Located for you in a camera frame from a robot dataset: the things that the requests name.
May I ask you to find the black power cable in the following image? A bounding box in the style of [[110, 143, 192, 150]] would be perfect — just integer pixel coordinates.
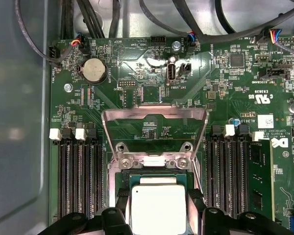
[[60, 0, 74, 40], [109, 0, 121, 37], [214, 0, 239, 35], [75, 0, 100, 39], [197, 3, 294, 45], [85, 0, 106, 39]]

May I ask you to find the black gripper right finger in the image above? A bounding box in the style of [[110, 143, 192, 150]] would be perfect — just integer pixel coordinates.
[[186, 188, 294, 235]]

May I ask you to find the black and silver PC case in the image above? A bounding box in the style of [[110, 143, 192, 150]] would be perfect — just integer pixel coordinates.
[[0, 0, 294, 235]]

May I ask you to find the thin wire locking lever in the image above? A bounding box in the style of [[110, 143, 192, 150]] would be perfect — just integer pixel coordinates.
[[191, 155, 206, 199]]

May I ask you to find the green motherboard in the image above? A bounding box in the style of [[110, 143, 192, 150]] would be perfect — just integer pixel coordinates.
[[49, 36, 294, 235]]

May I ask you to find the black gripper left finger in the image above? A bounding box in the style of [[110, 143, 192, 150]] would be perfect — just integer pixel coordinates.
[[40, 188, 132, 235]]

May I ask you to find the silver internal USB port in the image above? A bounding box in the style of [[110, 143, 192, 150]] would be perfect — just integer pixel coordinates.
[[166, 62, 177, 81]]

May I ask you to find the black fan cable with plug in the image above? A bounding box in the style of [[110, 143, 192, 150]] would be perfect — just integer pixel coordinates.
[[14, 0, 90, 65], [138, 0, 199, 52]]

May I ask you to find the metal socket cover frame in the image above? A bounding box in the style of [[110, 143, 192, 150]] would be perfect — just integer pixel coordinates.
[[101, 104, 210, 169]]

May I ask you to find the silver coin battery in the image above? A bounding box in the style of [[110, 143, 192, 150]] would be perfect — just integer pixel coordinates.
[[82, 57, 107, 83]]

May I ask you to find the silver topped CPU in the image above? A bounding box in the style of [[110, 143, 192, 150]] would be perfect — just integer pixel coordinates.
[[128, 173, 188, 235]]

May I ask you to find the green RAM stick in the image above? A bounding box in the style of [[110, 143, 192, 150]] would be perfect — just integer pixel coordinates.
[[248, 141, 276, 221]]

